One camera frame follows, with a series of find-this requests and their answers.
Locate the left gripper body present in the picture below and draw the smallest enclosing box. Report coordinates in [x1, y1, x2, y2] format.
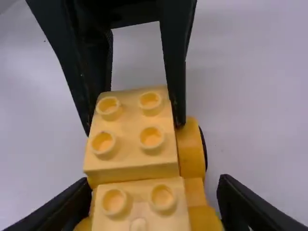
[105, 0, 164, 30]

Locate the yellow toy car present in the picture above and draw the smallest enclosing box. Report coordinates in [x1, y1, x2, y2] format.
[73, 116, 223, 231]

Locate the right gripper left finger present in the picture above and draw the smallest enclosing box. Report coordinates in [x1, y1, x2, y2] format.
[0, 177, 94, 231]

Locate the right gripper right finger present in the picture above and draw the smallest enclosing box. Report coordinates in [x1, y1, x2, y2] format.
[216, 173, 308, 231]

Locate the yellow toy brick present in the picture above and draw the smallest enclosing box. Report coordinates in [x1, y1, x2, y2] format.
[83, 84, 179, 181]

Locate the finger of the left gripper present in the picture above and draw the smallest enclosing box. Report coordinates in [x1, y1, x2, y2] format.
[25, 0, 114, 137]
[158, 0, 203, 128]

